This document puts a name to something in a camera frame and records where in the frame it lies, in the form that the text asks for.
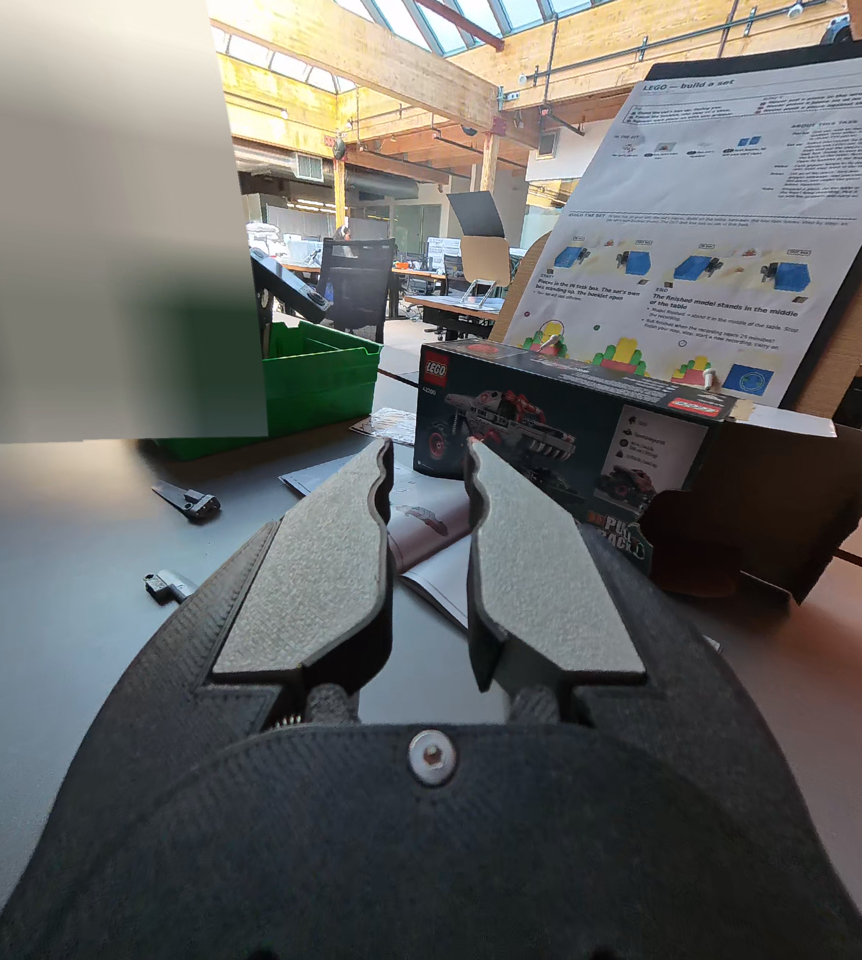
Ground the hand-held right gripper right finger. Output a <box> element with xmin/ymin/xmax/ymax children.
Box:
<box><xmin>464</xmin><ymin>442</ymin><xmax>649</xmax><ymax>693</ymax></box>

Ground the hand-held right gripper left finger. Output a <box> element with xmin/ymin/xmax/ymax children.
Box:
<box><xmin>209</xmin><ymin>438</ymin><xmax>396</xmax><ymax>700</ymax></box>

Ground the grey lego beam axle assembly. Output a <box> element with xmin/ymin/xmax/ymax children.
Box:
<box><xmin>143</xmin><ymin>569</ymin><xmax>198</xmax><ymax>602</ymax></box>

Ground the lego instruction booklet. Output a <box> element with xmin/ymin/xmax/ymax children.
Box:
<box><xmin>278</xmin><ymin>450</ymin><xmax>477</xmax><ymax>631</ymax></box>

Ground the white red-printed lego panel assembly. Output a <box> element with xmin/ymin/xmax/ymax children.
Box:
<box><xmin>151</xmin><ymin>479</ymin><xmax>221</xmax><ymax>522</ymax></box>

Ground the lego sticker sheet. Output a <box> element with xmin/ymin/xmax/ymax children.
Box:
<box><xmin>348</xmin><ymin>407</ymin><xmax>418</xmax><ymax>445</ymax></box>

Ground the black lego set box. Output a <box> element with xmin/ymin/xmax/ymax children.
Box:
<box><xmin>413</xmin><ymin>337</ymin><xmax>739</xmax><ymax>580</ymax></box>

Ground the green plastic bin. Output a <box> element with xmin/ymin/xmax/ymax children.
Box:
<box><xmin>147</xmin><ymin>321</ymin><xmax>384</xmax><ymax>463</ymax></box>

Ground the brown cardboard box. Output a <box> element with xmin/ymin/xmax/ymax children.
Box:
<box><xmin>639</xmin><ymin>420</ymin><xmax>862</xmax><ymax>606</ymax></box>

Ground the black office chair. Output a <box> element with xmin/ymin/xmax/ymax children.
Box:
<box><xmin>317</xmin><ymin>237</ymin><xmax>397</xmax><ymax>344</ymax></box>

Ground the black angled device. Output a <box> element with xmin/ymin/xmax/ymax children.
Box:
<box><xmin>249</xmin><ymin>246</ymin><xmax>332</xmax><ymax>325</ymax></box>

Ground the black cardboard panel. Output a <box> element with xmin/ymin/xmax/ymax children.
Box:
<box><xmin>446</xmin><ymin>190</ymin><xmax>511</xmax><ymax>246</ymax></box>

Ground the white printed task board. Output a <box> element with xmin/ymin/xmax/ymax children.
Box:
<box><xmin>502</xmin><ymin>33</ymin><xmax>862</xmax><ymax>411</ymax></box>

